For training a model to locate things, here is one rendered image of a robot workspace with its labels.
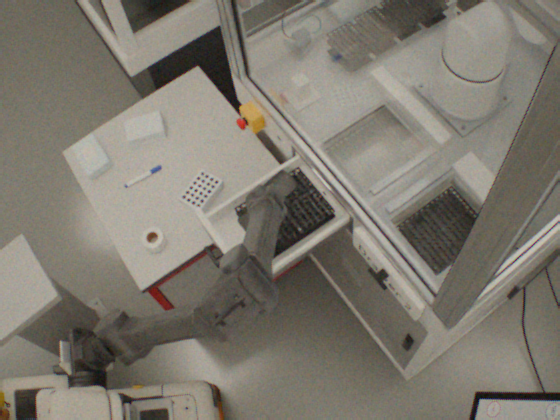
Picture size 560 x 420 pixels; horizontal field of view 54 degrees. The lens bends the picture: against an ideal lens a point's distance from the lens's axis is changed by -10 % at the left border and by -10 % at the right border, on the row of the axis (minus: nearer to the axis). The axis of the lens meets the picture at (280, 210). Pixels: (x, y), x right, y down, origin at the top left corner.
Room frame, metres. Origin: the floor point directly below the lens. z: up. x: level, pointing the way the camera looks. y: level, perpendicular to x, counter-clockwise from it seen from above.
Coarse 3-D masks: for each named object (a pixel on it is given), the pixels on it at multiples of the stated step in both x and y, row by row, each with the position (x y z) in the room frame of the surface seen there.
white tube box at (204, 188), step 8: (200, 176) 0.94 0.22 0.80; (208, 176) 0.94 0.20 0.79; (192, 184) 0.92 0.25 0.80; (200, 184) 0.92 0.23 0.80; (208, 184) 0.92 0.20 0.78; (216, 184) 0.91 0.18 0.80; (184, 192) 0.90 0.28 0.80; (192, 192) 0.89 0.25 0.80; (200, 192) 0.89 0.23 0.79; (208, 192) 0.89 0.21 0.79; (216, 192) 0.89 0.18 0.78; (184, 200) 0.87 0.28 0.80; (192, 200) 0.87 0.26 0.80; (200, 200) 0.86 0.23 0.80; (208, 200) 0.86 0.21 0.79; (192, 208) 0.84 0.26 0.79; (200, 208) 0.83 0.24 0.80
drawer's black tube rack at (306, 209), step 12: (300, 180) 0.81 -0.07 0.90; (300, 192) 0.77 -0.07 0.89; (312, 192) 0.76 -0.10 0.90; (240, 204) 0.77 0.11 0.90; (288, 204) 0.74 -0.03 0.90; (300, 204) 0.75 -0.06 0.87; (312, 204) 0.73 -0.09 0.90; (324, 204) 0.74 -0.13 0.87; (288, 216) 0.71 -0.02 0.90; (300, 216) 0.70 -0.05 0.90; (312, 216) 0.69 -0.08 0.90; (324, 216) 0.68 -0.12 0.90; (288, 228) 0.67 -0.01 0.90; (300, 228) 0.66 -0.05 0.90; (312, 228) 0.67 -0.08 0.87; (276, 240) 0.64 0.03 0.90; (288, 240) 0.64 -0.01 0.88; (276, 252) 0.62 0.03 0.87
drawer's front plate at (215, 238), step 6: (198, 210) 0.76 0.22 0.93; (198, 216) 0.75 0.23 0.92; (204, 216) 0.74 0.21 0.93; (204, 222) 0.72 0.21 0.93; (210, 228) 0.70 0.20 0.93; (210, 234) 0.69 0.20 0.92; (216, 234) 0.68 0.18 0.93; (216, 240) 0.66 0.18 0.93; (222, 240) 0.66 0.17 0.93; (222, 246) 0.64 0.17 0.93
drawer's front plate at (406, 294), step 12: (360, 228) 0.62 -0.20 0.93; (360, 240) 0.59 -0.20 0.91; (360, 252) 0.59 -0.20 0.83; (372, 252) 0.55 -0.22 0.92; (384, 264) 0.50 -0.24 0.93; (396, 276) 0.46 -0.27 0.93; (396, 288) 0.44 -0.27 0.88; (408, 288) 0.42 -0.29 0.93; (408, 300) 0.40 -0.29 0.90; (420, 300) 0.39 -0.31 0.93; (408, 312) 0.39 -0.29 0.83; (420, 312) 0.36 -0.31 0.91
